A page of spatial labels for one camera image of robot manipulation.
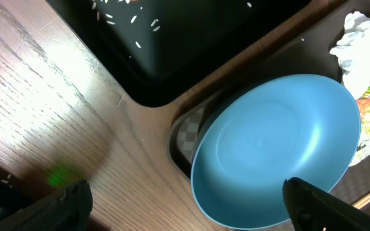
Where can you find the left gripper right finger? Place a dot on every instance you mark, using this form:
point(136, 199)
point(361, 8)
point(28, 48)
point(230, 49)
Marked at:
point(311, 208)

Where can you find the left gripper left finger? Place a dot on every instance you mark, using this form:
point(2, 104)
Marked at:
point(67, 209)

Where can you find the dark blue plate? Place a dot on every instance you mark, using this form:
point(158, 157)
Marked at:
point(303, 125)

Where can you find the crumpled white tissue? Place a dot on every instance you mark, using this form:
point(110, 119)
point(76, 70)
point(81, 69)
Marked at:
point(353, 53)

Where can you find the dark brown serving tray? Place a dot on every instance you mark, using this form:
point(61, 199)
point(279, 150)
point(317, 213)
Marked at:
point(308, 53)

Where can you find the black plastic tray bin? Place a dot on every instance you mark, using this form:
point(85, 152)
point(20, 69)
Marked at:
point(158, 49)

